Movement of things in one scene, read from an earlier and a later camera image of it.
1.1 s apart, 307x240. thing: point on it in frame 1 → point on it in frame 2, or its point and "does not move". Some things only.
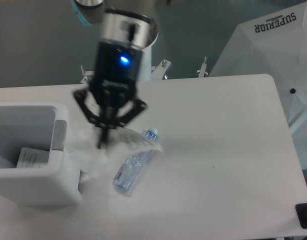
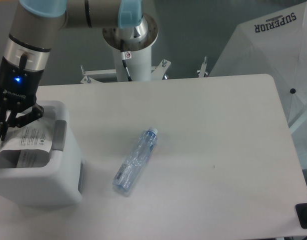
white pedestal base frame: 145,72 does not move
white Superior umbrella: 280,44 does not move
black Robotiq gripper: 113,84 → 17,89
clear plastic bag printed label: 107,153 → 30,137
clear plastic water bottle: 131,166 does not move
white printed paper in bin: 31,158 does not move
